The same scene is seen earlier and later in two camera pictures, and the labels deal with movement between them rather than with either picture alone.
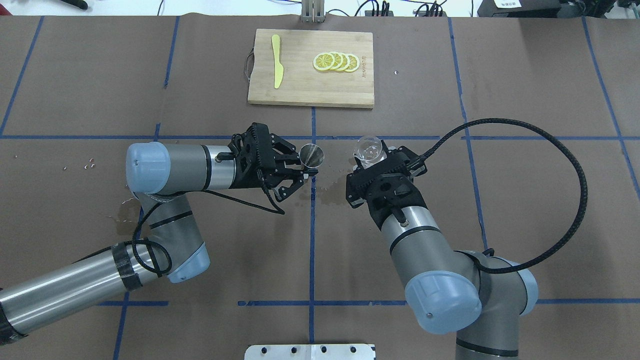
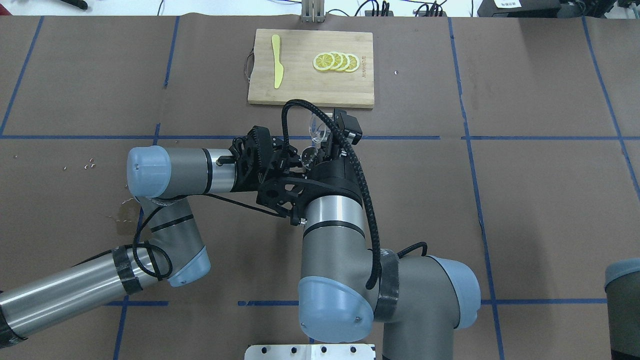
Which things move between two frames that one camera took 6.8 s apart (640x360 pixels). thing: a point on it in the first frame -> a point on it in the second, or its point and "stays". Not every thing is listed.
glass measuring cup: (369, 151) -> (319, 130)
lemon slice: (334, 60) stays
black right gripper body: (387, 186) -> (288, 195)
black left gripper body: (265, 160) stays
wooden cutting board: (301, 84) stays
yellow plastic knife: (279, 67) stays
